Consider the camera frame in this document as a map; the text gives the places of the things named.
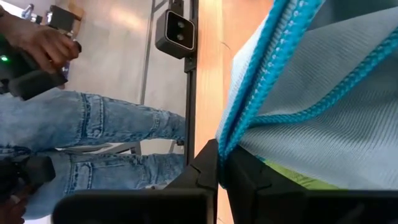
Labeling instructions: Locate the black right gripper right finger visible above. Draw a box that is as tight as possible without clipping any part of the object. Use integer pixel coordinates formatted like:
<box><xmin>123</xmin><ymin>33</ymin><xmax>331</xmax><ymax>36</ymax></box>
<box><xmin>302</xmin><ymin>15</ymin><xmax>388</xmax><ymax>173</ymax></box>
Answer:
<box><xmin>224</xmin><ymin>146</ymin><xmax>307</xmax><ymax>224</ymax></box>

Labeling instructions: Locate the green microfiber towel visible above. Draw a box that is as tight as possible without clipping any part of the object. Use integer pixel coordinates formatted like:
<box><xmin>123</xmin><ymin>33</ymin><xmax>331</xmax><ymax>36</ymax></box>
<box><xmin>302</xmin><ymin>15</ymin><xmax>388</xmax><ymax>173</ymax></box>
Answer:
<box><xmin>257</xmin><ymin>155</ymin><xmax>343</xmax><ymax>190</ymax></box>

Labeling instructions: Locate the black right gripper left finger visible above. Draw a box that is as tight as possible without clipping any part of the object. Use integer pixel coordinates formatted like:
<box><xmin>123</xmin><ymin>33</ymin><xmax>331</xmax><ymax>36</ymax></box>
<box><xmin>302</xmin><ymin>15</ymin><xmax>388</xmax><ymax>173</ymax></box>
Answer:
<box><xmin>166</xmin><ymin>139</ymin><xmax>219</xmax><ymax>224</ymax></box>

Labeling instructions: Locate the black aluminium table frame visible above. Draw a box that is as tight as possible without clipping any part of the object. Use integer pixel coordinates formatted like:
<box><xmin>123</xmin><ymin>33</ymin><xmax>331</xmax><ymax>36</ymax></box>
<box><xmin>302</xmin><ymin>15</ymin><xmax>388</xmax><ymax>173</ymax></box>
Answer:
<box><xmin>183</xmin><ymin>0</ymin><xmax>200</xmax><ymax>167</ymax></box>

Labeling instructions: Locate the light blue microfiber towel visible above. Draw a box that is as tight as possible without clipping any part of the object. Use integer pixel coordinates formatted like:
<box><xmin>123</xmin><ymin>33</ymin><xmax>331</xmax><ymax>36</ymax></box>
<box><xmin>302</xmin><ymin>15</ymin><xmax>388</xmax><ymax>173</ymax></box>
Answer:
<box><xmin>216</xmin><ymin>0</ymin><xmax>398</xmax><ymax>191</ymax></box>

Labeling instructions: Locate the person's hand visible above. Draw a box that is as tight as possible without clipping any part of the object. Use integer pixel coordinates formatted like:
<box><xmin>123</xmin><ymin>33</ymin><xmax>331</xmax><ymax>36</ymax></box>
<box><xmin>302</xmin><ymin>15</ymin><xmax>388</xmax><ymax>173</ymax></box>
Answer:
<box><xmin>0</xmin><ymin>194</ymin><xmax>29</xmax><ymax>224</ymax></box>
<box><xmin>0</xmin><ymin>6</ymin><xmax>82</xmax><ymax>75</ymax></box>

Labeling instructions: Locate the black table-level camera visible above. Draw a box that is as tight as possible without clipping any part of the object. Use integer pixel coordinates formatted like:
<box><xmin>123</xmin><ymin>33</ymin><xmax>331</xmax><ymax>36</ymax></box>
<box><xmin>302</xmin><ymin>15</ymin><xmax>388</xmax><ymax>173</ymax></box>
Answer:
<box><xmin>154</xmin><ymin>8</ymin><xmax>197</xmax><ymax>60</ymax></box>

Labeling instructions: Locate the person's right hand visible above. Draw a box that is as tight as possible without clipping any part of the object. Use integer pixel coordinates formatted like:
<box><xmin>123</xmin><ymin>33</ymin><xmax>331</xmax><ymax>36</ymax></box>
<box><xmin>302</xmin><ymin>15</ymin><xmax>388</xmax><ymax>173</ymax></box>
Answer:
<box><xmin>0</xmin><ymin>194</ymin><xmax>29</xmax><ymax>224</ymax></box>

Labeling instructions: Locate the person's left hand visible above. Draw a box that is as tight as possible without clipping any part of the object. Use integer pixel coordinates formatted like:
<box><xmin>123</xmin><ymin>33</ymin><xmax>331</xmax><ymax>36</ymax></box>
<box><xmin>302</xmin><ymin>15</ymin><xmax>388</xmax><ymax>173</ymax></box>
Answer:
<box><xmin>0</xmin><ymin>6</ymin><xmax>82</xmax><ymax>75</ymax></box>

